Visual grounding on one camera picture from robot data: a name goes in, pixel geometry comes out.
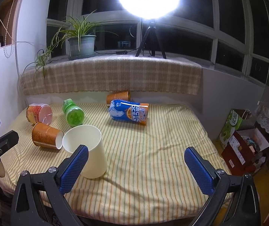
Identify yellow striped table cloth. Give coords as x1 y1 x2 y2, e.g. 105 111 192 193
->
0 102 234 225

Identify gloved hand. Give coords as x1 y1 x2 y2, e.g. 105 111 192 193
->
0 161 5 178

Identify orange paper cup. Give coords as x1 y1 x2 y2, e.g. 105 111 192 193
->
31 122 64 150
106 91 130 106

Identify white plastic cup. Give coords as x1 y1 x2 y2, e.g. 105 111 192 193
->
62 124 107 179

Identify orange paper cup back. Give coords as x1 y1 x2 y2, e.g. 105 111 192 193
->
106 91 130 106

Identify ring light on tripod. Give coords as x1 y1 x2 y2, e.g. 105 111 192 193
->
119 0 180 59

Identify brown plaid sill cloth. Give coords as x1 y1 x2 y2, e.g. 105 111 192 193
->
20 56 202 95

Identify orange paper cup front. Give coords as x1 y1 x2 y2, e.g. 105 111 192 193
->
31 122 64 150

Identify potted spider plant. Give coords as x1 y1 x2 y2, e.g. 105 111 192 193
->
21 10 119 79

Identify green white cardboard box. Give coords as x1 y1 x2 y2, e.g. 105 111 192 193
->
218 109 252 149

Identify blue Arctic Ocean cup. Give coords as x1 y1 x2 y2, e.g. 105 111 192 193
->
108 99 149 125

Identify black power strip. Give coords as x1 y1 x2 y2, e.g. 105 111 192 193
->
116 50 128 55

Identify red cardboard box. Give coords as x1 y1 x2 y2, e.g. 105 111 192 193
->
222 128 269 176

